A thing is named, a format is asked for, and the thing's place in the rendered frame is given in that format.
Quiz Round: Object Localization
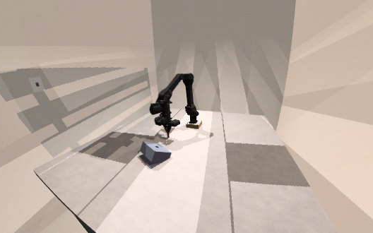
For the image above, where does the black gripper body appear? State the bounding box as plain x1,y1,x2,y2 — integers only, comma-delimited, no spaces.
160,111,180,127

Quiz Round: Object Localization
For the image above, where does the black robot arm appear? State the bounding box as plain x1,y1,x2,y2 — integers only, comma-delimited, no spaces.
150,73,199,126

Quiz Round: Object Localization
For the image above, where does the dark grey square panel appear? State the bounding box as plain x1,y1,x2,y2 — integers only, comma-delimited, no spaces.
140,141,171,169

